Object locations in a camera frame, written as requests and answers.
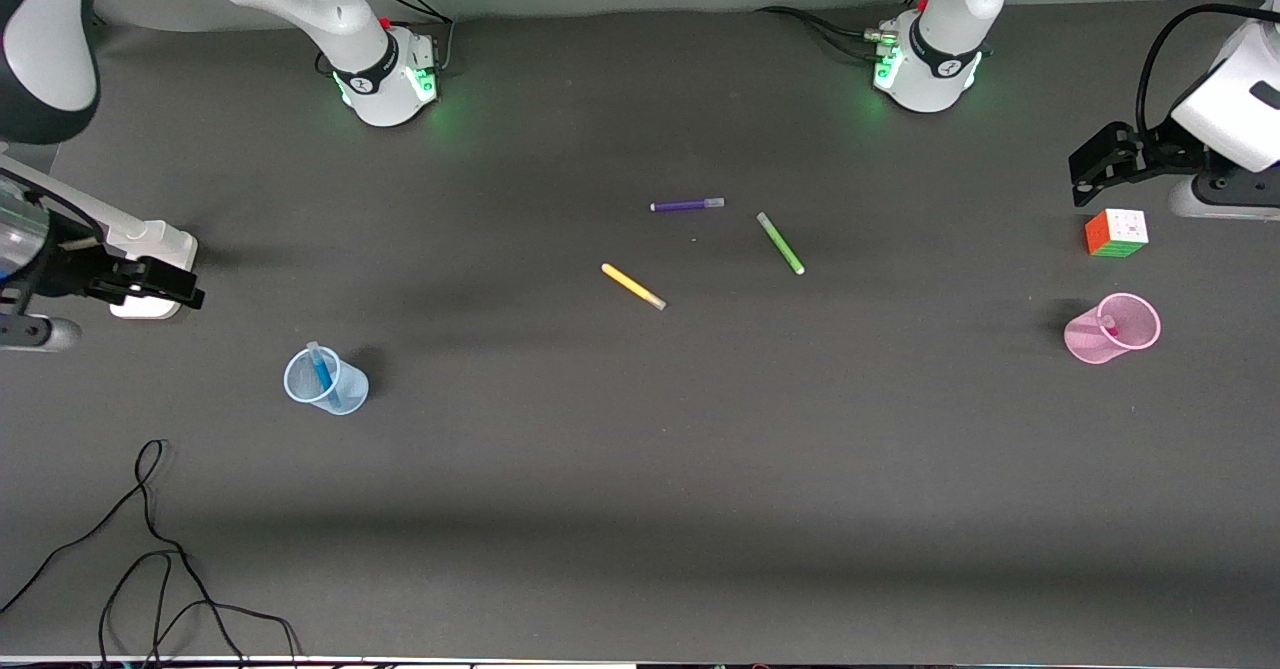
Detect blue marker pen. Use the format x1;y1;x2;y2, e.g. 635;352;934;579
306;341;340;411

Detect white desk lamp stand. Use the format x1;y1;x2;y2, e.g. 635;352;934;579
0;154;199;321

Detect colourful puzzle cube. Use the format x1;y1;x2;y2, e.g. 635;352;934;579
1085;208;1150;259

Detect pink plastic cup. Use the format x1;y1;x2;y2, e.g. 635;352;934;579
1063;292;1163;366

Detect light blue plastic cup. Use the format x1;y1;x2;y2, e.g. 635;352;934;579
283;346;370;417

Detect green marker pen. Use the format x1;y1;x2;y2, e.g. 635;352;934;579
756;212;806;276

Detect yellow marker pen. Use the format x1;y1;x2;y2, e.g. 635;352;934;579
601;263;667;311

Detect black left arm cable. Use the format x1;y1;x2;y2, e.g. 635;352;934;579
1137;3;1280;142

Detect thin black loose cable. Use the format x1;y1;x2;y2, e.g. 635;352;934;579
0;438;302;666

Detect black left base cables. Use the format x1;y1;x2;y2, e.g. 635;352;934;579
755;4;903;62

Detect black base cables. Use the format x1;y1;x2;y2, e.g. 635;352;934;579
315;0;457;76
755;4;903;62

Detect black right base cables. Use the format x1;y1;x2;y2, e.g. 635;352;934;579
315;0;457;76

